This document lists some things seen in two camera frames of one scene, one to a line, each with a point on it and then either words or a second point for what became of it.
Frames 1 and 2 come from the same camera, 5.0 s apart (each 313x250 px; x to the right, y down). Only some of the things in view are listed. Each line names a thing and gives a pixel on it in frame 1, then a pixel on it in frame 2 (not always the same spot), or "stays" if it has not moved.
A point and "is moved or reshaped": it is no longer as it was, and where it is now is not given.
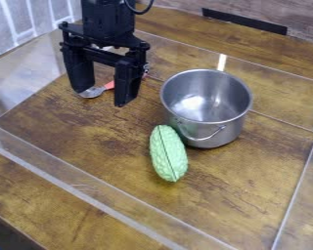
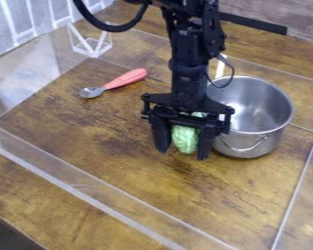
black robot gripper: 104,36 → 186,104
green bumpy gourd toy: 168,153 → 184,138
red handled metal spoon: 94,91 stays
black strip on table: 245,21 stays
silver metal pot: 206,101 is moved or reshaped
